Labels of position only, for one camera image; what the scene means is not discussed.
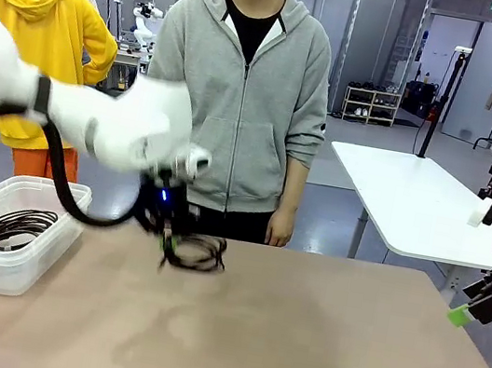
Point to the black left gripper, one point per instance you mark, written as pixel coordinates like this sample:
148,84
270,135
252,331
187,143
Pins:
162,203

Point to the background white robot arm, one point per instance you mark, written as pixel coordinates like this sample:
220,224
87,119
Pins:
145,23

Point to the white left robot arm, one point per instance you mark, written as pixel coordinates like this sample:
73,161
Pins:
119,120

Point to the person's left forearm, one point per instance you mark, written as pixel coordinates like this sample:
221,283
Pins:
294,185

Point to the person's left hand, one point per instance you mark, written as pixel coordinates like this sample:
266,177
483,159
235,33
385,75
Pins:
280,227

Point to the large white table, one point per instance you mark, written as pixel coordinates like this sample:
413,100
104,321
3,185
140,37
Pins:
413,198

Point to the clear plastic storage box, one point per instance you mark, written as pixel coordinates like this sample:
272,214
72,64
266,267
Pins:
24,269

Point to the person in grey hoodie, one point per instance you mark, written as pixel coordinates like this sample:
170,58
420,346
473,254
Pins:
249,109

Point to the black pole white top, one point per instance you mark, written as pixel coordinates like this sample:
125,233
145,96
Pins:
439,108

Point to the wooden shoe rack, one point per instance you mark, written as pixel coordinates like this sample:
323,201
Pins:
371,106

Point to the mannequin in yellow hoodie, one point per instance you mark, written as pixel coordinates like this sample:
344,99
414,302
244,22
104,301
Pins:
42,18

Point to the background black camera tripod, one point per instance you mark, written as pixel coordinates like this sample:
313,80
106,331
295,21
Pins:
110,5

